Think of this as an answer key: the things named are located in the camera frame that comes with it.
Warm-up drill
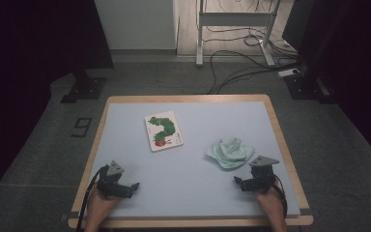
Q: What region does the person's left hand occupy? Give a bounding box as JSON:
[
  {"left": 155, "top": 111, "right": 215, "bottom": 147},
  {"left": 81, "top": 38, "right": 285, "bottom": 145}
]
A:
[{"left": 86, "top": 186, "right": 121, "bottom": 221}]

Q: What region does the person's right hand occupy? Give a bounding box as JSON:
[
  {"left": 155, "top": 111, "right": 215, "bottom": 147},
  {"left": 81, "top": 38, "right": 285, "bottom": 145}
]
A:
[{"left": 255, "top": 187, "right": 286, "bottom": 218}]

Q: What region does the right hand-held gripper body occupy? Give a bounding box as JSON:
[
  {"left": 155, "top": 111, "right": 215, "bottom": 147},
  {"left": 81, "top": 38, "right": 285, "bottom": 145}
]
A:
[{"left": 248, "top": 155, "right": 280, "bottom": 194}]

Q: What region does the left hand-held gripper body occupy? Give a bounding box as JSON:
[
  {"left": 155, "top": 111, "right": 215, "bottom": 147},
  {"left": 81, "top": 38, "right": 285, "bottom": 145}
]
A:
[{"left": 96, "top": 159, "right": 131, "bottom": 199}]

